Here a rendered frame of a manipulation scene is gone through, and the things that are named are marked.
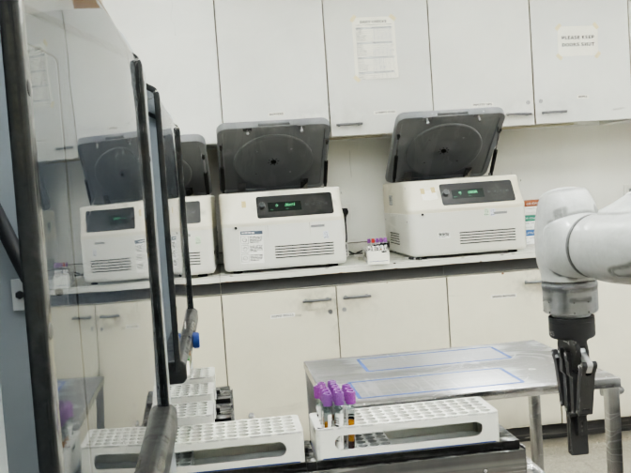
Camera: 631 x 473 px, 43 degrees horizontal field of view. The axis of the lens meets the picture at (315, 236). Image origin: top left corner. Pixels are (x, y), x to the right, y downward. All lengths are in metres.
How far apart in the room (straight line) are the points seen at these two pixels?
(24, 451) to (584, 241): 0.83
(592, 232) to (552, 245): 0.11
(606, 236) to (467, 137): 2.87
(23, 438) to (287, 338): 2.68
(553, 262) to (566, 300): 0.07
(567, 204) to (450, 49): 2.79
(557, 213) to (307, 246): 2.35
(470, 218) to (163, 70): 1.58
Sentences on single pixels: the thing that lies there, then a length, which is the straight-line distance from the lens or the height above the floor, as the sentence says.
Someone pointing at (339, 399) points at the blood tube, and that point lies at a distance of 1.29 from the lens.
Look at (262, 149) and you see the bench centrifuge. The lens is 3.88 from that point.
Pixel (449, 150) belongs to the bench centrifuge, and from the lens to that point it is 4.11.
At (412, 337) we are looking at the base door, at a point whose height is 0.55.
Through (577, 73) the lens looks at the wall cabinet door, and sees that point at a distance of 4.30.
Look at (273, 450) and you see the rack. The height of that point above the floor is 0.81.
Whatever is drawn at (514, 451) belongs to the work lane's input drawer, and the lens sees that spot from 1.36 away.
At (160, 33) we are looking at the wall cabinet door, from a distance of 3.96.
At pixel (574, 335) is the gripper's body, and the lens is 1.39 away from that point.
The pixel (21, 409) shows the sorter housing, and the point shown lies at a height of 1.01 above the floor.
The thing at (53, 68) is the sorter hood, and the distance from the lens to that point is 0.45.
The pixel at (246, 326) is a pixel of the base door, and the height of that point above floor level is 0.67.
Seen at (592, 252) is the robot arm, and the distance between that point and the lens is 1.26.
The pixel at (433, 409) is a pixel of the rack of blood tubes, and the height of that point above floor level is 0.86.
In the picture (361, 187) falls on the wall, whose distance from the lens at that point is 4.27.
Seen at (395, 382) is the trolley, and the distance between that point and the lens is 1.76.
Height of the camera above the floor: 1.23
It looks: 3 degrees down
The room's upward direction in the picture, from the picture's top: 4 degrees counter-clockwise
